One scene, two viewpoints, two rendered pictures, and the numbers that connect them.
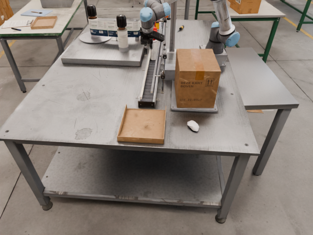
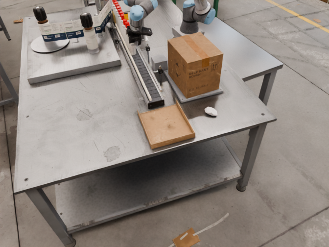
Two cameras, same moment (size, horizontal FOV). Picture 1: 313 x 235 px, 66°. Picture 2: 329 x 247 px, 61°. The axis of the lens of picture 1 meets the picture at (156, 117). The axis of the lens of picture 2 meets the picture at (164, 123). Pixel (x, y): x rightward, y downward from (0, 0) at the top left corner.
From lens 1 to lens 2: 53 cm
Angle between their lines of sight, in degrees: 16
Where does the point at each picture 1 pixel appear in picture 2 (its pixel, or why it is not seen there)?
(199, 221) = (224, 197)
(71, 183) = (92, 209)
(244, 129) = (253, 101)
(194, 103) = (201, 90)
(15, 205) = not seen: outside the picture
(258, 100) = (250, 70)
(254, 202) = (261, 162)
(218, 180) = (230, 154)
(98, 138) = (130, 153)
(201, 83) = (207, 69)
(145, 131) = (171, 131)
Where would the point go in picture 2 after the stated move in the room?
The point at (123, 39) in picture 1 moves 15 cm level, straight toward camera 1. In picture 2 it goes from (92, 39) to (100, 48)
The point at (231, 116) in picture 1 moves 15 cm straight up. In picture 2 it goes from (236, 92) to (240, 73)
